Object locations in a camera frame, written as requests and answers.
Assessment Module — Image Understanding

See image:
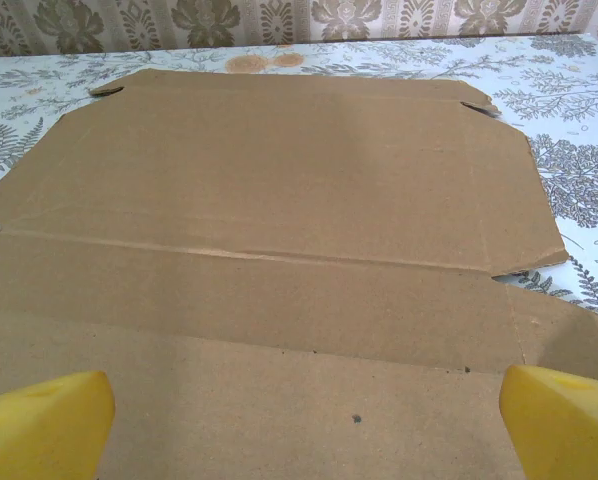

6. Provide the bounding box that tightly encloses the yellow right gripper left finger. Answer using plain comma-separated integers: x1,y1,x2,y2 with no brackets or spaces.
0,370,117,480

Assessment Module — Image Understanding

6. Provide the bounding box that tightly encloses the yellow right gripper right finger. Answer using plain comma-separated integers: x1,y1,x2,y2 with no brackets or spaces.
498,364,598,480

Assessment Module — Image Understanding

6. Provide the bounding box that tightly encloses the brown cardboard box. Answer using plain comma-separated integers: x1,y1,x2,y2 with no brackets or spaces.
0,68,598,480

